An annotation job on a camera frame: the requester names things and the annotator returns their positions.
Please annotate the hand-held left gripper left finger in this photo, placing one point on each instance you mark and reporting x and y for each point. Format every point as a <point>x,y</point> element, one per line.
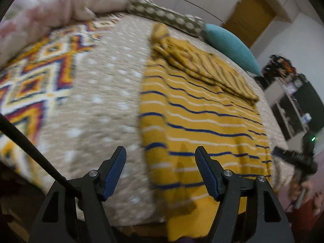
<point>113,176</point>

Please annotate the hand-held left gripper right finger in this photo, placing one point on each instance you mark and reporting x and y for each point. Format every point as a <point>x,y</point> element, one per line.
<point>206,173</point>

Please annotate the yellow blue-striped towel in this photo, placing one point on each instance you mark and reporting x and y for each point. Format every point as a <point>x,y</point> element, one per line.
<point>192,121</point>

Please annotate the yellow dark-striped garment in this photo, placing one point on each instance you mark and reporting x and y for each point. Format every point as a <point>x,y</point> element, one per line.
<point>202,63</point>

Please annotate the person's red clothing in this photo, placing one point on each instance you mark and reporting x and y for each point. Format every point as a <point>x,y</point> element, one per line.
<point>307,216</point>

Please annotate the cluttered shelf unit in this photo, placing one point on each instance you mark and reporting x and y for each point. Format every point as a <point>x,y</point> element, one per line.
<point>286,101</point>

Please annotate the beige dotted quilt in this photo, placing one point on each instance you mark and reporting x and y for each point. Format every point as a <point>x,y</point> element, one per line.
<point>106,93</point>

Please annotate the geometric patterned blanket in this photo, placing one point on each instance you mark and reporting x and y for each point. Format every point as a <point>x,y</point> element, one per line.
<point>38,81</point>

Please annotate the teal pillow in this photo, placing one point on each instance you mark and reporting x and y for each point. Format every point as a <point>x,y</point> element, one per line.
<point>227,45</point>

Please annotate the wooden door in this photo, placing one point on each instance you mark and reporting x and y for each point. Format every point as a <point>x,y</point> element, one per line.
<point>249,17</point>

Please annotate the green hedgehog print bolster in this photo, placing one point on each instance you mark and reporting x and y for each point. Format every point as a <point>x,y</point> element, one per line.
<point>164,16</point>

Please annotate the pink floral duvet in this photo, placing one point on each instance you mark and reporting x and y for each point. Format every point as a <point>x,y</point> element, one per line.
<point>50,2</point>

